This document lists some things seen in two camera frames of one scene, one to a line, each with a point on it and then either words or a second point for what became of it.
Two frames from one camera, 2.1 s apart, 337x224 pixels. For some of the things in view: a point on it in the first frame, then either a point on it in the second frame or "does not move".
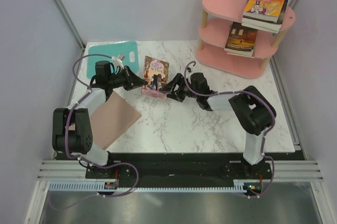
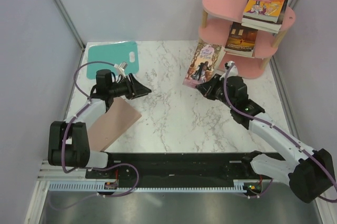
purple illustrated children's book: (155, 73) to (203, 63)
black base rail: (180, 167) does not move
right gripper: (179, 79) to (208, 87)
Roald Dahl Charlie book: (266, 2) does not move
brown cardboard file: (111, 119) does not move
